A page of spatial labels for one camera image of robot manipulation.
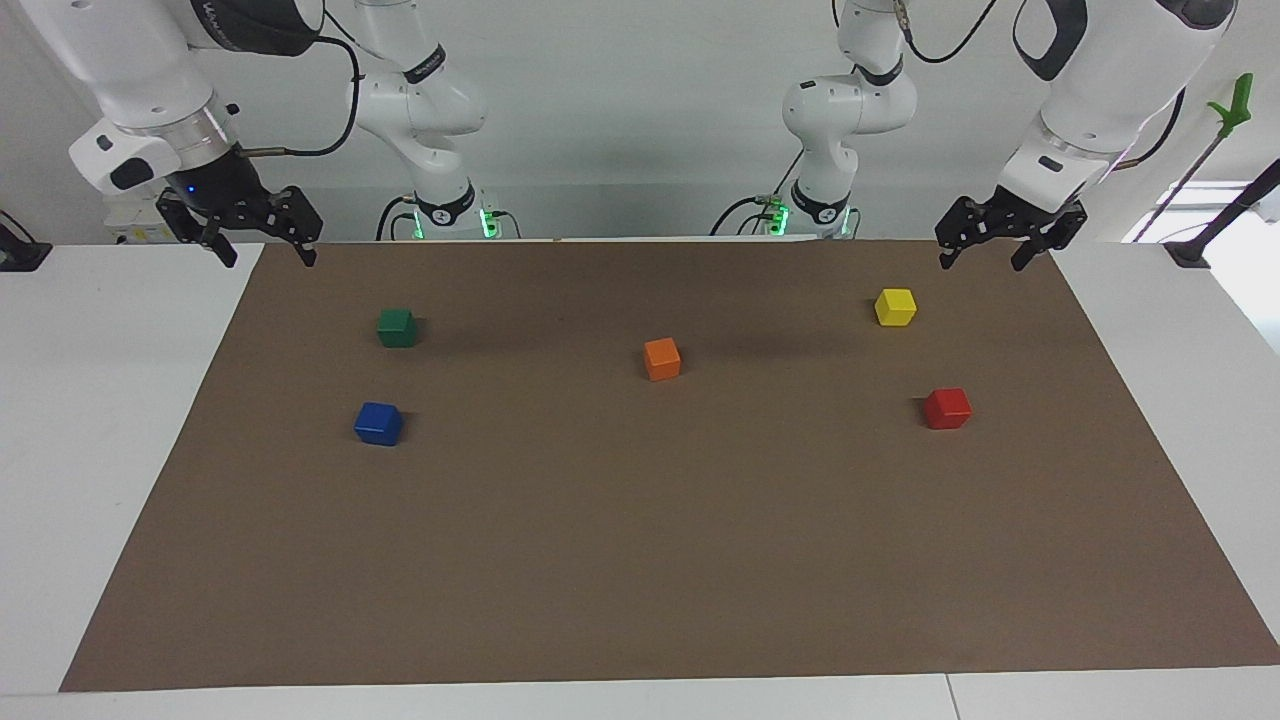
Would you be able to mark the white box with yellow label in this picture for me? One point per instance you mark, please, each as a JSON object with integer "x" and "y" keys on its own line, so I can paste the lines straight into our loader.
{"x": 130, "y": 225}

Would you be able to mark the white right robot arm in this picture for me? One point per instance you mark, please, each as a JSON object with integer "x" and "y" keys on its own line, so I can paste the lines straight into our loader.
{"x": 130, "y": 60}

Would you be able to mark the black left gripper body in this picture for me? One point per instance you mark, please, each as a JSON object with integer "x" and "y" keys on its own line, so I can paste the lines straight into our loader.
{"x": 1015, "y": 215}

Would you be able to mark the black slanted stand with base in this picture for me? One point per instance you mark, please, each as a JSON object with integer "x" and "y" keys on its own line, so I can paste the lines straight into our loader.
{"x": 1225, "y": 220}

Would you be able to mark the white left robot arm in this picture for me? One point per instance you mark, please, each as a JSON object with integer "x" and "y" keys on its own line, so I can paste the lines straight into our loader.
{"x": 1110, "y": 80}

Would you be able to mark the red wooden block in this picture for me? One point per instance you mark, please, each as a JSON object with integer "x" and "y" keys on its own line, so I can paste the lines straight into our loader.
{"x": 947, "y": 410}

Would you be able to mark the yellow wooden block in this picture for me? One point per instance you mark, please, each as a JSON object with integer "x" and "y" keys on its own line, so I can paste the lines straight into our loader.
{"x": 895, "y": 308}

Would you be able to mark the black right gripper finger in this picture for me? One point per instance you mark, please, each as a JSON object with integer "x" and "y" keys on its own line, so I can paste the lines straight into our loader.
{"x": 308, "y": 252}
{"x": 222, "y": 250}

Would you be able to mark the black table clamp mount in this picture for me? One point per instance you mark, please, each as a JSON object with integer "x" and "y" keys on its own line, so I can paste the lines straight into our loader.
{"x": 20, "y": 255}

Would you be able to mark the thin pole with green tip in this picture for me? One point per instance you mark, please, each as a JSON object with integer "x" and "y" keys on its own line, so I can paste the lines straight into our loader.
{"x": 1238, "y": 105}

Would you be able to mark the brown table mat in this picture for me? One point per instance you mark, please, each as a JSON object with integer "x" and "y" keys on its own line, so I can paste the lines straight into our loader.
{"x": 650, "y": 540}

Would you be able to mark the orange wooden block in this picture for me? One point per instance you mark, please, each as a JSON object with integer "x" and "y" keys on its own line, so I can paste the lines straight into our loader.
{"x": 662, "y": 360}

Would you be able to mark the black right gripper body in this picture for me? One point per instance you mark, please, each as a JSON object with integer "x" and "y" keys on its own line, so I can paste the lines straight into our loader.
{"x": 225, "y": 195}

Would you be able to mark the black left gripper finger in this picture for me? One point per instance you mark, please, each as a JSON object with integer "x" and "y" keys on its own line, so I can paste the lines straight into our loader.
{"x": 948, "y": 257}
{"x": 1026, "y": 257}

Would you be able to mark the green wooden block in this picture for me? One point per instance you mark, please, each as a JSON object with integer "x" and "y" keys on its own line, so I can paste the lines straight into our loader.
{"x": 397, "y": 329}

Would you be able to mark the blue wooden block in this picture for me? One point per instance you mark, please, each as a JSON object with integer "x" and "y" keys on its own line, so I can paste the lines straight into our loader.
{"x": 378, "y": 425}

